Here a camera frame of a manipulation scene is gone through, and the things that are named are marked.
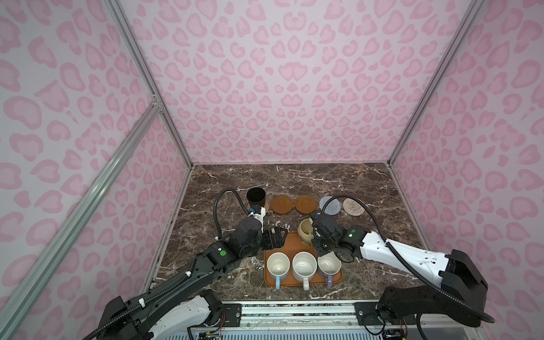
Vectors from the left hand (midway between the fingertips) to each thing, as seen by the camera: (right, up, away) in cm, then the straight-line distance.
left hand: (281, 230), depth 75 cm
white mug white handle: (+9, -16, +9) cm, 20 cm away
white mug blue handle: (-1, -15, +7) cm, 17 cm away
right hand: (+14, -6, +7) cm, 16 cm away
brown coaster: (+1, +6, +29) cm, 30 cm away
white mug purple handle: (+19, -16, +9) cm, 26 cm away
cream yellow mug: (+10, -2, +7) cm, 12 cm away
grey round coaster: (+25, +5, +26) cm, 37 cm away
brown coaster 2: (+12, +6, +28) cm, 31 cm away
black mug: (-11, +10, +22) cm, 27 cm away
